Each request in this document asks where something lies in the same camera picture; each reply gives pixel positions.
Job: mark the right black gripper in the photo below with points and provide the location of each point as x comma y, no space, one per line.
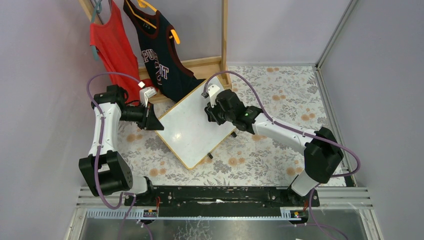
211,114

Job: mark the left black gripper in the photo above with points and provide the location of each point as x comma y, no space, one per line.
147,116

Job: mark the yellow framed whiteboard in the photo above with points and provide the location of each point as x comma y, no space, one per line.
187,132

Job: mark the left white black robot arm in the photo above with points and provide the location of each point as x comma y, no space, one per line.
104,168

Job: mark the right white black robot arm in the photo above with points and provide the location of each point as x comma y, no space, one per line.
321,152

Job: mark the wooden clothes rack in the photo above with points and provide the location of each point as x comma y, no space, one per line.
201,67

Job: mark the navy basketball jersey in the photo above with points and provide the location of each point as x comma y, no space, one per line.
159,55

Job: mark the floral table mat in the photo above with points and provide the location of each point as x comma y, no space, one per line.
289,93

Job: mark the red sleeveless shirt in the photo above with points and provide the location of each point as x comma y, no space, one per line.
115,51

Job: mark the whiteboard wire stand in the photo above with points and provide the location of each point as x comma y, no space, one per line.
233,134

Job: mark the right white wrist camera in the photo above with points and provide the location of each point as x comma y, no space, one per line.
211,92

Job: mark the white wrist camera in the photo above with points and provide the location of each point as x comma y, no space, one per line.
145,93
211,92

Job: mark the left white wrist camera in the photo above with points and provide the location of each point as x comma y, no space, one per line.
145,93

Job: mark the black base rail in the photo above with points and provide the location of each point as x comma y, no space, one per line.
222,201

